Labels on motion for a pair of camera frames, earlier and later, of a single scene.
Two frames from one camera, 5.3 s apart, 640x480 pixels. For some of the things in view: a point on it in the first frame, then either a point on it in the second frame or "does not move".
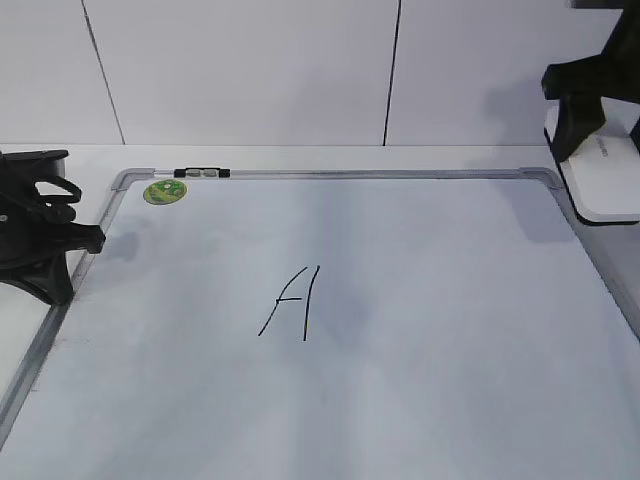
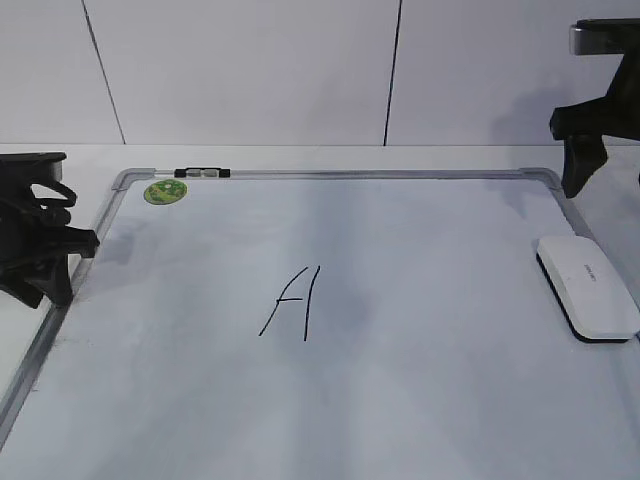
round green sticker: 164,192 does not move
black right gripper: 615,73 → 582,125
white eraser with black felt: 602,179 → 593,295
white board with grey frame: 390,323 does not move
